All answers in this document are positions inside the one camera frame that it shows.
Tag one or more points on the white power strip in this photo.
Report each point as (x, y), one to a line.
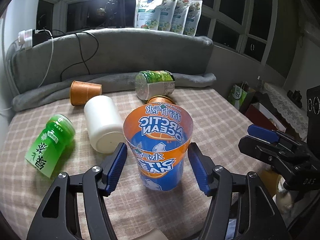
(28, 38)

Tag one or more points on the green white label cup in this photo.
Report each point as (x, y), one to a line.
(149, 83)

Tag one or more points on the black speaker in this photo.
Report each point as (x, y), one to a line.
(313, 113)

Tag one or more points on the refill pouch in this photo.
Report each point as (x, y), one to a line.
(180, 16)
(166, 15)
(193, 17)
(147, 14)

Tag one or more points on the grey sofa backrest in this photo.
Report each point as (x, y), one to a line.
(106, 51)

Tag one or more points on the green carton box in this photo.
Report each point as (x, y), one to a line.
(237, 94)

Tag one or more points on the orange patterned paper cup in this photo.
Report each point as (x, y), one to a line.
(160, 99)

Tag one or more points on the white paper cup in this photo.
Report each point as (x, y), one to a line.
(104, 124)

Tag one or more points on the black tripod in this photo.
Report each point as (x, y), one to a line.
(115, 10)

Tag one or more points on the grey rolled blanket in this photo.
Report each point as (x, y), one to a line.
(110, 83)

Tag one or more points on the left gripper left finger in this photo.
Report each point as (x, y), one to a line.
(57, 215)

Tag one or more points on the green tea label cup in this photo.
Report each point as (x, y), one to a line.
(46, 150)

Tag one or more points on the blue orange Arctic Ocean cup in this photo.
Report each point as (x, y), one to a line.
(159, 135)

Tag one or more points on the plaid bed cover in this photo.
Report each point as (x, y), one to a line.
(133, 209)

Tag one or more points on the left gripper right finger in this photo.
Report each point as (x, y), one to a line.
(258, 216)

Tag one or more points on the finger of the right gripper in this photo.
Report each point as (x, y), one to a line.
(263, 134)
(257, 149)

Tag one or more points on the orange cup near blanket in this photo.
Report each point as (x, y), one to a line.
(81, 92)

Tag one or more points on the lace covered side table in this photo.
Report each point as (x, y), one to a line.
(295, 116)

